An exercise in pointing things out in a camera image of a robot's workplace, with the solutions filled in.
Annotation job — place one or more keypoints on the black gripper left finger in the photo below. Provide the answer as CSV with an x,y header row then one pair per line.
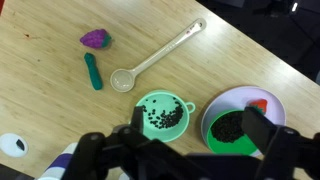
x,y
100,153

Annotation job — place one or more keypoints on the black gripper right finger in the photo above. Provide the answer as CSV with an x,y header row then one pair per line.
x,y
283,150

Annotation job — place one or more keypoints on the mint green pot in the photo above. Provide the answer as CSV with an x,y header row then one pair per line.
x,y
163,133

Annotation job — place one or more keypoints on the coffee beans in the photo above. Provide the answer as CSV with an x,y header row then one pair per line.
x,y
170,118
226,128

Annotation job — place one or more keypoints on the green toy zucchini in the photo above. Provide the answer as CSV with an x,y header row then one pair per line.
x,y
94,71

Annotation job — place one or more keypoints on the green bowl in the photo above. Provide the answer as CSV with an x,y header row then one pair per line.
x,y
233,148

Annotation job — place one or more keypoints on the coffee beans in bowl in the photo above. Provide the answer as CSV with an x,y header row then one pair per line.
x,y
226,128

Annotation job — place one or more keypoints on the purple toy grapes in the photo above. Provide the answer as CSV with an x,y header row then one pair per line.
x,y
94,38

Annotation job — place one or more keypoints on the red toy strawberry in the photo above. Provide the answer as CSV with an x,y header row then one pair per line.
x,y
260,105

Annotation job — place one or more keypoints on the pale lavender plate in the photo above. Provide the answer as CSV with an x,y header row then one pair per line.
x,y
233,98

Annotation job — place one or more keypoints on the beige plastic spoon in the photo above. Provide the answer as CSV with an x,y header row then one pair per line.
x,y
156,56

